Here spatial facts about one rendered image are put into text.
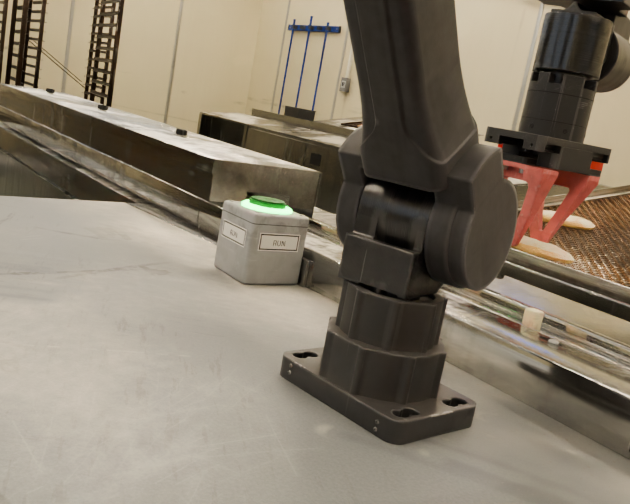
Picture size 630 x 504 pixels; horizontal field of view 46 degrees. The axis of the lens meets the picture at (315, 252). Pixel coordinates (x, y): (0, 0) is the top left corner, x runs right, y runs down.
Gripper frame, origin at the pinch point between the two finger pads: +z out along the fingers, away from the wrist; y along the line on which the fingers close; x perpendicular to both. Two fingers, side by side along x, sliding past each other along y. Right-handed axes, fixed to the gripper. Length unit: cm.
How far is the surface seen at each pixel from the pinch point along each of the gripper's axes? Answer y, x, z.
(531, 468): 17.3, 17.7, 11.1
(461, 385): 11.5, 6.1, 11.1
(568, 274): -9.5, -1.0, 3.8
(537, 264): -9.5, -4.9, 3.8
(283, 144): -204, -355, 20
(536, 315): 0.4, 3.4, 6.4
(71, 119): 9, -107, 3
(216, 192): 7.6, -45.2, 5.6
